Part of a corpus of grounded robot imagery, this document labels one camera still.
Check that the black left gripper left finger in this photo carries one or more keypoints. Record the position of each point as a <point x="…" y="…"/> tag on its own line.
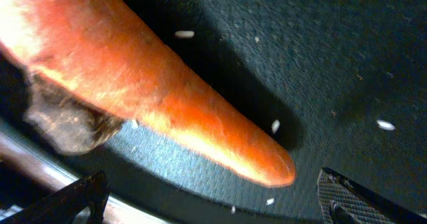
<point x="64" y="205"/>

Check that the round black tray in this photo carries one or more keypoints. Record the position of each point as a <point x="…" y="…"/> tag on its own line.
<point x="346" y="79"/>

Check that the brown cookie piece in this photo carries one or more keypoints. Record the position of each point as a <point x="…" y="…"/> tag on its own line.
<point x="69" y="125"/>

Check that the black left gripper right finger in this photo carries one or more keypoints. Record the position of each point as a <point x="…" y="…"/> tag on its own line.
<point x="343" y="200"/>

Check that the orange carrot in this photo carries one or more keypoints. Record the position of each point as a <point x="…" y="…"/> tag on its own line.
<point x="106" y="56"/>

